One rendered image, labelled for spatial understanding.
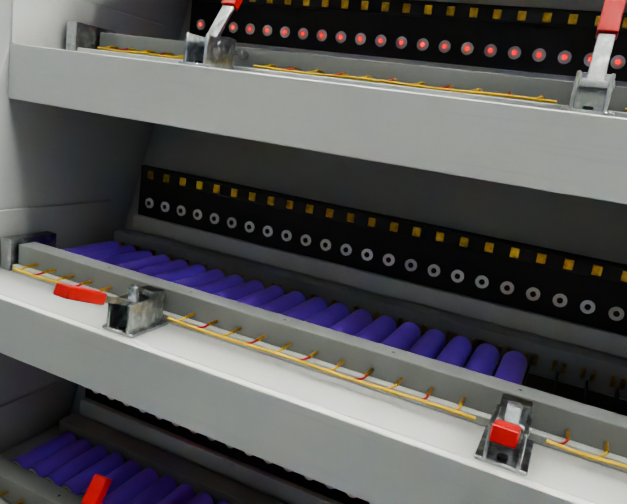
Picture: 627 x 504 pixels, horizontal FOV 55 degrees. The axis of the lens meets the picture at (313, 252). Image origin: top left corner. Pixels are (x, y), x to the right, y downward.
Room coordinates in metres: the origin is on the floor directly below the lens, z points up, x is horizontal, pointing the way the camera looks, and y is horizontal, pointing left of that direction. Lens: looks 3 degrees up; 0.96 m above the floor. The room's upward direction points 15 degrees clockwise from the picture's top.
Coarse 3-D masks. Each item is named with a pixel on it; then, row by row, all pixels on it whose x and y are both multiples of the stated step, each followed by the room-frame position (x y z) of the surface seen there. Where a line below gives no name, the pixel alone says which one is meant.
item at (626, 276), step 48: (144, 192) 0.63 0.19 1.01; (192, 192) 0.61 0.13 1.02; (240, 192) 0.58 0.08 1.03; (336, 240) 0.55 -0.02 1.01; (384, 240) 0.53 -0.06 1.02; (432, 240) 0.51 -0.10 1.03; (480, 240) 0.49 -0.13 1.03; (480, 288) 0.50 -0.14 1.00; (528, 288) 0.48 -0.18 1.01; (576, 288) 0.47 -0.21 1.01; (624, 288) 0.45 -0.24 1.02
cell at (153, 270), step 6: (162, 264) 0.54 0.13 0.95; (168, 264) 0.55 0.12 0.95; (174, 264) 0.55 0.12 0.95; (180, 264) 0.56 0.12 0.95; (186, 264) 0.56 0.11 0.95; (138, 270) 0.51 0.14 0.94; (144, 270) 0.52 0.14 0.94; (150, 270) 0.52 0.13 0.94; (156, 270) 0.53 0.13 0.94; (162, 270) 0.53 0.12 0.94; (168, 270) 0.54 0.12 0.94
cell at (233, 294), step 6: (246, 282) 0.52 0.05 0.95; (252, 282) 0.53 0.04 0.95; (258, 282) 0.53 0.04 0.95; (234, 288) 0.50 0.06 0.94; (240, 288) 0.51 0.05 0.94; (246, 288) 0.51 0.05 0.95; (252, 288) 0.52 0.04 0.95; (258, 288) 0.53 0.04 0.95; (216, 294) 0.48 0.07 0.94; (222, 294) 0.48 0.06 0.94; (228, 294) 0.49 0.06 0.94; (234, 294) 0.49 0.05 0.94; (240, 294) 0.50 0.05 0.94; (246, 294) 0.51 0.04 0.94
